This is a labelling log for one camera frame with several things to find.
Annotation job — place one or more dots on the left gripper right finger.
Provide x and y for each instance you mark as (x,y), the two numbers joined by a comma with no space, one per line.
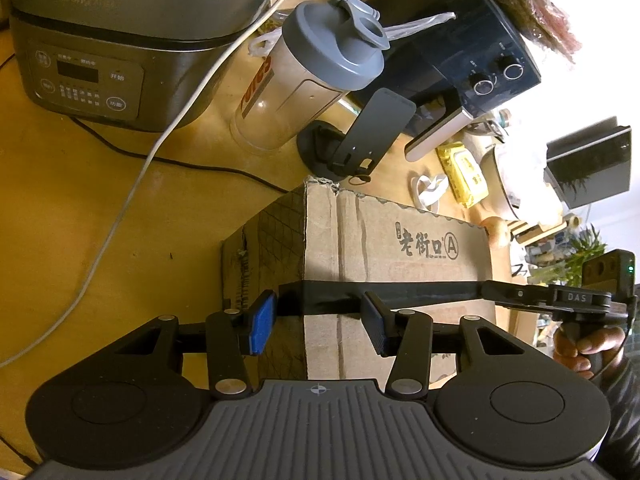
(405,335)

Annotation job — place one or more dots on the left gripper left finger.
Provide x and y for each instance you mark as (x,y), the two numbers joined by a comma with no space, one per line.
(231,335)

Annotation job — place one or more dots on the brown cardboard box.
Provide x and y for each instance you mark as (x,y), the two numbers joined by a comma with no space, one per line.
(320,247)

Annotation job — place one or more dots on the person's right hand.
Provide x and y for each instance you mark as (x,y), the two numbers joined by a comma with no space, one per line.
(607,343)

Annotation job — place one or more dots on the white elastic band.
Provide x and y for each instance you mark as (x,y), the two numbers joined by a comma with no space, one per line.
(426,192)

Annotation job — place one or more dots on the white bowl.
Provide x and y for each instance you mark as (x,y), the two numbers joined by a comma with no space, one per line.
(500,201)

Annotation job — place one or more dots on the yellow wet wipes pack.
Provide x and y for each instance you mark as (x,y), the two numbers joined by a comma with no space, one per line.
(465,177)

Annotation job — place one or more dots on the black phone stand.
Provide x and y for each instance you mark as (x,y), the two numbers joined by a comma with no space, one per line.
(330,154)

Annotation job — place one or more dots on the black air fryer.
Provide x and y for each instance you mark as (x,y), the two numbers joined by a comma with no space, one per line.
(454,72)

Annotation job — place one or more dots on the shaker bottle grey lid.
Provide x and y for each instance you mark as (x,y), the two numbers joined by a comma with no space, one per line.
(326,50)

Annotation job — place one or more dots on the silver rice cooker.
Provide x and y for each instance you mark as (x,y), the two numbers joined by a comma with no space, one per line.
(128,63)

